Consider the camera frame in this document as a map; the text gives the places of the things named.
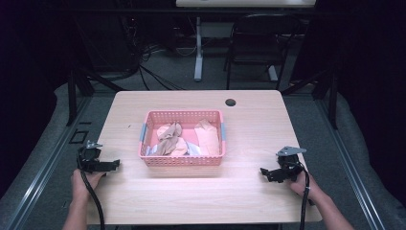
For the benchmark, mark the silver floor rail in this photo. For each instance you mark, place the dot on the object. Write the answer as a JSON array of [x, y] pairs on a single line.
[[41, 172], [348, 166]]

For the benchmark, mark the black metal chair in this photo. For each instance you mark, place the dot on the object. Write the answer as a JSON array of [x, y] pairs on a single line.
[[258, 48]]

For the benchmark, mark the pale blue white packet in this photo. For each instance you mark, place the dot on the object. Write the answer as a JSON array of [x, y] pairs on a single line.
[[193, 149]]

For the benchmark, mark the pink plastic basket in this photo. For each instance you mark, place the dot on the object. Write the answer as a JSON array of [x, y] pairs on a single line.
[[182, 161]]

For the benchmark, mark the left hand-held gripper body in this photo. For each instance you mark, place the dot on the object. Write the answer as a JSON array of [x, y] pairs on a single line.
[[88, 156]]

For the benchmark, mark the black metal frame stand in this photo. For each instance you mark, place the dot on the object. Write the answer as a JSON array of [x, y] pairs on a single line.
[[72, 96], [333, 99]]

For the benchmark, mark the tan crumpled stocking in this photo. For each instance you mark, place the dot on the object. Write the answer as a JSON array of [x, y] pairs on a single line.
[[169, 139]]

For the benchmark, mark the person's right hand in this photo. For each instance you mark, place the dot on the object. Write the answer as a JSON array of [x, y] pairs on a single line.
[[303, 188]]

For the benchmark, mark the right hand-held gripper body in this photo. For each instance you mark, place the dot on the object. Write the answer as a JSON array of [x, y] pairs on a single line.
[[289, 161]]

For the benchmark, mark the white desk leg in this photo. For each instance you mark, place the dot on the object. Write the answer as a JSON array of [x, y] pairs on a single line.
[[273, 73], [198, 54]]

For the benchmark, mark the black square floor bracket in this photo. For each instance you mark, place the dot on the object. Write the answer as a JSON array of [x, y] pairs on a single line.
[[78, 136]]

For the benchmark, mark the folded peach stocking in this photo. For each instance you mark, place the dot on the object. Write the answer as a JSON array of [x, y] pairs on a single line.
[[207, 137]]

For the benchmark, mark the person's left hand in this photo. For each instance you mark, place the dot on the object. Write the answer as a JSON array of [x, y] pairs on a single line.
[[81, 187]]

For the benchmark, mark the crumpled clothes in basket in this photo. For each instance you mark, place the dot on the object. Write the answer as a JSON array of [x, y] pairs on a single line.
[[180, 149]]

